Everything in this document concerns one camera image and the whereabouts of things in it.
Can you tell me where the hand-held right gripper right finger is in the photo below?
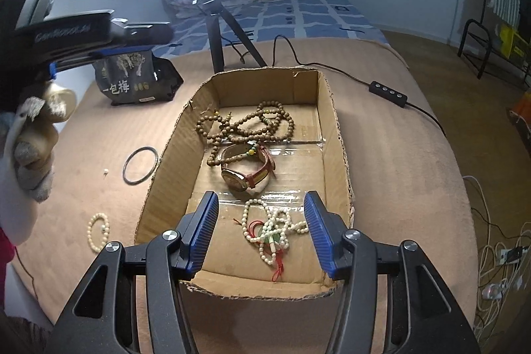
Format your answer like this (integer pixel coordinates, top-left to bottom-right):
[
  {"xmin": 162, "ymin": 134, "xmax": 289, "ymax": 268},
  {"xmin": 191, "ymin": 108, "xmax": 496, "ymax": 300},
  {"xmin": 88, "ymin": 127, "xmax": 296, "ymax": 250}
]
[{"xmin": 304, "ymin": 190, "xmax": 482, "ymax": 354}]

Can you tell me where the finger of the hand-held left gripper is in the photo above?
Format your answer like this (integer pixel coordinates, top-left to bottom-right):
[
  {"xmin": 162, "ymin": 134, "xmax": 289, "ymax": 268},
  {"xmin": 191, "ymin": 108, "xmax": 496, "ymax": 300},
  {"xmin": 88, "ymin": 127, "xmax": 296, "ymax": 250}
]
[{"xmin": 89, "ymin": 17, "xmax": 173, "ymax": 58}]

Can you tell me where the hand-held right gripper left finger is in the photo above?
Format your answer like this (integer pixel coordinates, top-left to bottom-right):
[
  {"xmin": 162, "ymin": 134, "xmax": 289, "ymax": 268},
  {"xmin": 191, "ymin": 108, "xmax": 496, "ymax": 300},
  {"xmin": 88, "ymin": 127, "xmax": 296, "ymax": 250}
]
[{"xmin": 45, "ymin": 190, "xmax": 220, "ymax": 354}]

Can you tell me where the white bead necklace red cord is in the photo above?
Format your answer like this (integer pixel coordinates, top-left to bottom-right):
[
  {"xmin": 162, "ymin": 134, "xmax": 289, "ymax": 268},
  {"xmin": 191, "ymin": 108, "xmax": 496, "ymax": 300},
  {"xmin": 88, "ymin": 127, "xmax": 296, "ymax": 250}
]
[{"xmin": 241, "ymin": 198, "xmax": 310, "ymax": 282}]

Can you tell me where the cardboard box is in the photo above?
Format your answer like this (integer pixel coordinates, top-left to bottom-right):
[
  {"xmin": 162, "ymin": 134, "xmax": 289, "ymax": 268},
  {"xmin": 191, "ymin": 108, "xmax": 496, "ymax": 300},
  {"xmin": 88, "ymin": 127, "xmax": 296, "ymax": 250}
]
[{"xmin": 133, "ymin": 66, "xmax": 356, "ymax": 301}]

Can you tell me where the person's left hand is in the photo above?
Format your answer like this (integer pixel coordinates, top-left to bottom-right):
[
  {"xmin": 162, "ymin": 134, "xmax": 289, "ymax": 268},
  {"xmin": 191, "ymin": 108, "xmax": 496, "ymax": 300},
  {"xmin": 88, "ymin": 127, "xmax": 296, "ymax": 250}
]
[{"xmin": 0, "ymin": 82, "xmax": 78, "ymax": 247}]

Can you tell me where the black snack bag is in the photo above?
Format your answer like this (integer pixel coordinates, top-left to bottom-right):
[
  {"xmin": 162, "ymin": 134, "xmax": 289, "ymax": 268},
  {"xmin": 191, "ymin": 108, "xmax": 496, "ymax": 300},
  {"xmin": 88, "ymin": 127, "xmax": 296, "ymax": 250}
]
[{"xmin": 95, "ymin": 51, "xmax": 184, "ymax": 107}]

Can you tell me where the black tripod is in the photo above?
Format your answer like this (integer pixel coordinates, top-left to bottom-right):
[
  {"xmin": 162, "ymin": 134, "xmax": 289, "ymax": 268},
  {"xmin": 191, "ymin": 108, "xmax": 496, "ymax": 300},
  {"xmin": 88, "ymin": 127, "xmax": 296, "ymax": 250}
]
[{"xmin": 191, "ymin": 0, "xmax": 268, "ymax": 73}]

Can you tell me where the blue patterned bed sheet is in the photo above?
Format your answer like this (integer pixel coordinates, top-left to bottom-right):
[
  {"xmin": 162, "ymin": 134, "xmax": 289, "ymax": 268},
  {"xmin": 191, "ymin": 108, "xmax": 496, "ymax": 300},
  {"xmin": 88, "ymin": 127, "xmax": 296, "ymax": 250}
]
[{"xmin": 168, "ymin": 0, "xmax": 391, "ymax": 48}]

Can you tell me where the white power strip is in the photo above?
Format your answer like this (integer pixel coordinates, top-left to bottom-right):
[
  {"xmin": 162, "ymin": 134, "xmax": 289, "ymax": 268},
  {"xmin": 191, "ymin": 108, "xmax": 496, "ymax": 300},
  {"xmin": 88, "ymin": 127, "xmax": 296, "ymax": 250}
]
[{"xmin": 500, "ymin": 246, "xmax": 526, "ymax": 266}]

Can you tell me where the black metal rack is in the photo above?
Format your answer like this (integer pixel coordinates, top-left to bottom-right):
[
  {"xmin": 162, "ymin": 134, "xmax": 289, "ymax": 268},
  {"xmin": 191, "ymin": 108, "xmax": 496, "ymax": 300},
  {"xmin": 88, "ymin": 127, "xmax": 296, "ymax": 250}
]
[{"xmin": 457, "ymin": 19, "xmax": 498, "ymax": 80}]

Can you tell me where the yellow box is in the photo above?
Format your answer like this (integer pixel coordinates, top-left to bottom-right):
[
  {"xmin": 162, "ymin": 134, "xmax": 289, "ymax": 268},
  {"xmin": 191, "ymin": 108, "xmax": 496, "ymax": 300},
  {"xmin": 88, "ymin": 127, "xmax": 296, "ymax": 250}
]
[{"xmin": 498, "ymin": 24, "xmax": 526, "ymax": 58}]

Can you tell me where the wrist watch red strap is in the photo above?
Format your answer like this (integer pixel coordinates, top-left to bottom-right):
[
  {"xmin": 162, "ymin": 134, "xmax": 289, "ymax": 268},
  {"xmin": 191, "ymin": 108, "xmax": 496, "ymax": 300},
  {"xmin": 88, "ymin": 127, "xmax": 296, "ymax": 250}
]
[{"xmin": 220, "ymin": 144, "xmax": 277, "ymax": 193}]

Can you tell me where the black ring bangle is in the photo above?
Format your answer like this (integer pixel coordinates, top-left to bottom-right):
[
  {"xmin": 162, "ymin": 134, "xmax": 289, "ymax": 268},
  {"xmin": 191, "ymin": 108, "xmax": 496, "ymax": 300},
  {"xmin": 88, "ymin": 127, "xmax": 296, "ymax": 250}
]
[{"xmin": 123, "ymin": 147, "xmax": 159, "ymax": 185}]

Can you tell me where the brown wooden bead necklace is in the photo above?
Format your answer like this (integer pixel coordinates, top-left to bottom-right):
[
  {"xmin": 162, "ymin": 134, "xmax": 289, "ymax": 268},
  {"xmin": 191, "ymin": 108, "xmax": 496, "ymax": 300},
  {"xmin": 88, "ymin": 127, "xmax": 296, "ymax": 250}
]
[{"xmin": 196, "ymin": 100, "xmax": 295, "ymax": 168}]

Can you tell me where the white bead bracelet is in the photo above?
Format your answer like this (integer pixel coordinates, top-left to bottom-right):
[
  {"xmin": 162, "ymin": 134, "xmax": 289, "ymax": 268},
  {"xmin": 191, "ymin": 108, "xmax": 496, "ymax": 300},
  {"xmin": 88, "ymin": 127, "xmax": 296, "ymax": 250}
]
[{"xmin": 86, "ymin": 213, "xmax": 113, "ymax": 254}]

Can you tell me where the black power cable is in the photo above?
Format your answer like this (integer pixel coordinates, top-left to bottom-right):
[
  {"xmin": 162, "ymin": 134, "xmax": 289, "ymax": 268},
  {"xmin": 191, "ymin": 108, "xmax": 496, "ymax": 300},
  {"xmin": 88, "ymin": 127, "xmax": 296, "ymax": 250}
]
[{"xmin": 224, "ymin": 34, "xmax": 448, "ymax": 137}]

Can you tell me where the black inline cable remote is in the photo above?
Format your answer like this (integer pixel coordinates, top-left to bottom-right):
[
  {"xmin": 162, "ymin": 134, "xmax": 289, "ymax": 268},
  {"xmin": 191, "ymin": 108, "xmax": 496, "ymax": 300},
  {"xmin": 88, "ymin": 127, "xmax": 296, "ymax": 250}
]
[{"xmin": 368, "ymin": 80, "xmax": 410, "ymax": 106}]

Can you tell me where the bundle of white cables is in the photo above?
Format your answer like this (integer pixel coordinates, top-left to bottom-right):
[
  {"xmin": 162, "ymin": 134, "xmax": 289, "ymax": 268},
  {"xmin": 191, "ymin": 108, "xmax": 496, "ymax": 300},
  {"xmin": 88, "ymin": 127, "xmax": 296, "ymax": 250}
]
[{"xmin": 462, "ymin": 176, "xmax": 531, "ymax": 342}]

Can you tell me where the thin black cable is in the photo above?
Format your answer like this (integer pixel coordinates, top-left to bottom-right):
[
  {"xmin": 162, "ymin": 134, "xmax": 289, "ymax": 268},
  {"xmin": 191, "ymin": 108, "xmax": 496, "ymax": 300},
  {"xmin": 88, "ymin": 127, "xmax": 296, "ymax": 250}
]
[{"xmin": 12, "ymin": 249, "xmax": 55, "ymax": 326}]

